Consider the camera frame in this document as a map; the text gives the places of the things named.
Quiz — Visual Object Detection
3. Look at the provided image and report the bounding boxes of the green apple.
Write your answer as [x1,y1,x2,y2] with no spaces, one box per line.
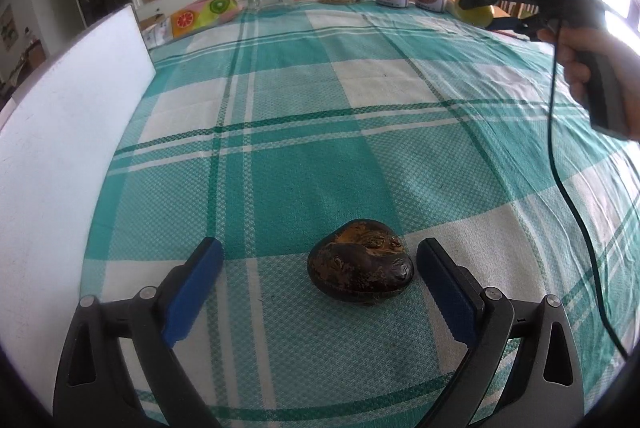
[447,0,495,28]

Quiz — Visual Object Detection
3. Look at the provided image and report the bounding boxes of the dark wrinkled fruit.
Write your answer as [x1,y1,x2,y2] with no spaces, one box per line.
[307,219,416,306]

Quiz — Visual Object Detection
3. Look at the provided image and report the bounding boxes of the person's right hand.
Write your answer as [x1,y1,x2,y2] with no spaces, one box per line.
[537,28,640,141]

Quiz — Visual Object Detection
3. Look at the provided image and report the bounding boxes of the teal plaid tablecloth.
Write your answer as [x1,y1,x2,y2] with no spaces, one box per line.
[81,2,639,427]

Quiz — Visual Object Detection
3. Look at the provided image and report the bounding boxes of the white storage box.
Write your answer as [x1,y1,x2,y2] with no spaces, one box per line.
[1,6,155,410]

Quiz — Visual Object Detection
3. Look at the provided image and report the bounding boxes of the fruit print pouch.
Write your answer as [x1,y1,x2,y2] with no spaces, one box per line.
[170,0,242,39]

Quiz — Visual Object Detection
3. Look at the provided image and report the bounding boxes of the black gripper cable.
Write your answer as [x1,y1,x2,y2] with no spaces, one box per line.
[546,19,630,360]

